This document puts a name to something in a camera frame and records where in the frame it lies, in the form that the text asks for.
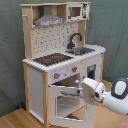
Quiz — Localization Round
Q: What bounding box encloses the toy dishwasher door panel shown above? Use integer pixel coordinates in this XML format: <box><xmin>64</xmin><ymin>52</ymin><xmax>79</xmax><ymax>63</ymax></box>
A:
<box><xmin>87</xmin><ymin>65</ymin><xmax>96</xmax><ymax>79</ymax></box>

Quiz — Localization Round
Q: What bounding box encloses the oven knob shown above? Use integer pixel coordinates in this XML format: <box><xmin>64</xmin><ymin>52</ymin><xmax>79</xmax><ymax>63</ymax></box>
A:
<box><xmin>54</xmin><ymin>73</ymin><xmax>60</xmax><ymax>79</ymax></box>
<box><xmin>71</xmin><ymin>66</ymin><xmax>78</xmax><ymax>73</ymax></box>

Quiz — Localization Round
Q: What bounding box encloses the black toy stovetop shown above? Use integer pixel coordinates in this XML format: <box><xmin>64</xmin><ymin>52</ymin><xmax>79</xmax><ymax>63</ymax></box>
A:
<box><xmin>34</xmin><ymin>53</ymin><xmax>71</xmax><ymax>66</ymax></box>

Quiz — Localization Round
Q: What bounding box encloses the toy microwave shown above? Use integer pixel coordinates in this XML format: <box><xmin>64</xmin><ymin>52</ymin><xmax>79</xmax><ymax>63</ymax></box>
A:
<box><xmin>67</xmin><ymin>4</ymin><xmax>89</xmax><ymax>20</ymax></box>

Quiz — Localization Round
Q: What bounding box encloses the wooden toy kitchen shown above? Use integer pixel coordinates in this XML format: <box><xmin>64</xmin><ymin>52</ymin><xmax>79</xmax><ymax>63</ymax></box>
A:
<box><xmin>22</xmin><ymin>2</ymin><xmax>105</xmax><ymax>128</ymax></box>

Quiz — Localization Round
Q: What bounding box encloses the black toy faucet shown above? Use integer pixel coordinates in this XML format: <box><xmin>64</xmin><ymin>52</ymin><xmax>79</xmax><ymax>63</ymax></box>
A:
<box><xmin>67</xmin><ymin>33</ymin><xmax>82</xmax><ymax>49</ymax></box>

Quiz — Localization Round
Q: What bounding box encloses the left oven knob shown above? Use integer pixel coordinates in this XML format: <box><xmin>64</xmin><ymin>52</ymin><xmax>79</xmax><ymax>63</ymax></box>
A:
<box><xmin>54</xmin><ymin>73</ymin><xmax>60</xmax><ymax>79</ymax></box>

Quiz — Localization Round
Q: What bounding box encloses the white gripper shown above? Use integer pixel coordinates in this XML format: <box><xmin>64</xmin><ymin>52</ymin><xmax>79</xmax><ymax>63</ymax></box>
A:
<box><xmin>76</xmin><ymin>78</ymin><xmax>106</xmax><ymax>105</ymax></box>

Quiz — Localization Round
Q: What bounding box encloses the grey toy range hood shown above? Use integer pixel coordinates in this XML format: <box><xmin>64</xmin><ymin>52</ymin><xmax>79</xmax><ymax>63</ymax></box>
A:
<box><xmin>35</xmin><ymin>5</ymin><xmax>64</xmax><ymax>27</ymax></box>

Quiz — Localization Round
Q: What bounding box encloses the grey toy sink basin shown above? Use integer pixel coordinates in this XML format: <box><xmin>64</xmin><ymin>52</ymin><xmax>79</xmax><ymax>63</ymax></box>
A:
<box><xmin>65</xmin><ymin>47</ymin><xmax>95</xmax><ymax>55</ymax></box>

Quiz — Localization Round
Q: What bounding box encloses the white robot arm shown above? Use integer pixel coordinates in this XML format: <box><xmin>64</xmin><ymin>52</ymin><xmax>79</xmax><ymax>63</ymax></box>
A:
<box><xmin>76</xmin><ymin>78</ymin><xmax>128</xmax><ymax>115</ymax></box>

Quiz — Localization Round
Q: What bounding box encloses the right oven knob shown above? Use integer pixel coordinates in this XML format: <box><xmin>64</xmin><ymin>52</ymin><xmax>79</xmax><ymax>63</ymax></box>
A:
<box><xmin>71</xmin><ymin>66</ymin><xmax>78</xmax><ymax>73</ymax></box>

